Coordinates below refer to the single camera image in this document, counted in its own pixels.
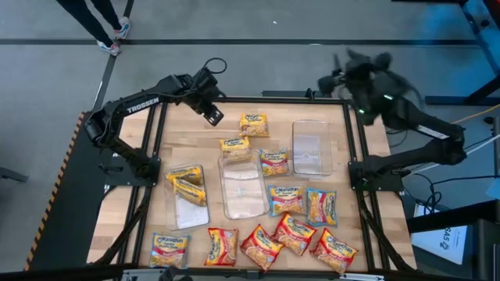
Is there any light blue sheet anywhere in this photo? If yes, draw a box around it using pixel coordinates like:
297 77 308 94
485 176 500 201

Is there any black stand frame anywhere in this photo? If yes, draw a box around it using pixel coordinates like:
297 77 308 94
390 0 500 106

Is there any yellow cable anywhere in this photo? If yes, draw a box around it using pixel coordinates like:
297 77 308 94
451 101 500 125

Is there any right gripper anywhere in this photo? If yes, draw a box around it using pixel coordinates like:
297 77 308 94
318 48 395 102

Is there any black furniture foot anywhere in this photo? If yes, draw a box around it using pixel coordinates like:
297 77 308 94
0 166 29 183

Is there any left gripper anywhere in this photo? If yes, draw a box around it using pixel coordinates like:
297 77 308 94
191 77 227 126

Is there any black aluminium table frame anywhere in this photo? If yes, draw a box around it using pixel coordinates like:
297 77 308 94
87 90 419 281

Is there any red Maruchan noodle pack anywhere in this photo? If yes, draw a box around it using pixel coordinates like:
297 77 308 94
309 227 359 275
239 223 285 272
204 227 240 268
271 212 318 257

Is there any clear plastic bin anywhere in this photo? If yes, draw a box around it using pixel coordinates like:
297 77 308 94
162 163 211 232
291 119 334 177
217 151 271 221

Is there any black hazard-striped platform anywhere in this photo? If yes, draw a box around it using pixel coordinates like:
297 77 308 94
25 111 118 272

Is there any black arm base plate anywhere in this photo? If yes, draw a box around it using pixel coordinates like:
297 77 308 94
348 159 404 193
104 155 162 187

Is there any white metal bar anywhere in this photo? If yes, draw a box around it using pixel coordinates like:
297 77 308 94
338 272 386 281

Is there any black floor cable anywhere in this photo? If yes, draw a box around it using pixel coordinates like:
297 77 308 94
402 173 500 214

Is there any person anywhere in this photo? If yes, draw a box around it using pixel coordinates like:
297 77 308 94
55 0 132 58

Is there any blue Maruchan noodle pack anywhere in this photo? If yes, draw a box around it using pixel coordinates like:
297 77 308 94
267 184 306 218
149 233 191 269
305 187 338 228
258 147 292 177

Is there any black cart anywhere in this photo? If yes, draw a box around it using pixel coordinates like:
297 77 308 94
405 199 500 281

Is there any white cable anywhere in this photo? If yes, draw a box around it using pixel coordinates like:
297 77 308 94
405 133 500 175

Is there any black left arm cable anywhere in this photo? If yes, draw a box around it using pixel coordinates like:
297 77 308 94
201 57 228 77

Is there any white paper sign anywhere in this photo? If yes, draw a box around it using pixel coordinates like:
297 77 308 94
411 202 469 266

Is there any yellow Maruchan noodle pack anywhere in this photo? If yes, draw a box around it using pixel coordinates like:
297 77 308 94
238 112 270 138
220 136 253 164
166 165 204 187
172 178 208 207

